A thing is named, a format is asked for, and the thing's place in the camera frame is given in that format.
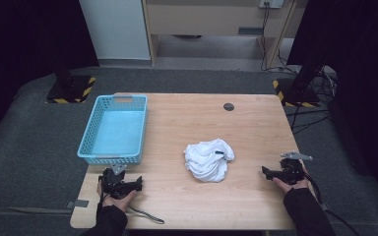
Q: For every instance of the person's left hand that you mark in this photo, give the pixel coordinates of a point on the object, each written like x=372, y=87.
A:
x=118, y=204

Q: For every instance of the grey label plate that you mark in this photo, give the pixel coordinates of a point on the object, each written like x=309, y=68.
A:
x=250, y=31

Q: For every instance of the light wooden desk frame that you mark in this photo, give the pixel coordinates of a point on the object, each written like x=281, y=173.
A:
x=206, y=19

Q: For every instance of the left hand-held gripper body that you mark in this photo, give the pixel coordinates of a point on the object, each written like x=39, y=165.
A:
x=114, y=187

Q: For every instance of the white cabinet panel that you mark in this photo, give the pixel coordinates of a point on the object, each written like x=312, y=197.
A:
x=116, y=29

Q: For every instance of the white t-shirt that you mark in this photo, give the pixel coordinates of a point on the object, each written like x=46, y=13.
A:
x=208, y=162

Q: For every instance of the white power strip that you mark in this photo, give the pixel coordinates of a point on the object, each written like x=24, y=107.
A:
x=271, y=3

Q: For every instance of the black stand with striped base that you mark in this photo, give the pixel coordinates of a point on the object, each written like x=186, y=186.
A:
x=297, y=93
x=70, y=90

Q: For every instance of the grey table clamp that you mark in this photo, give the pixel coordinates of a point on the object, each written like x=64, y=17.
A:
x=78, y=203
x=324, y=206

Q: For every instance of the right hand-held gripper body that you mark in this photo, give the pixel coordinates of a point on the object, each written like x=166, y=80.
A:
x=292, y=172

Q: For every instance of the dark curtain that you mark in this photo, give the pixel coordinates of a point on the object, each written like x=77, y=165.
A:
x=23, y=42
x=364, y=82

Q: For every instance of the light blue plastic basket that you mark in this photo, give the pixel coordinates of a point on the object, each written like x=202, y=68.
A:
x=118, y=131

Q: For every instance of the person's right hand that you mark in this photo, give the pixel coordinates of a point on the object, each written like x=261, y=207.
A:
x=290, y=187

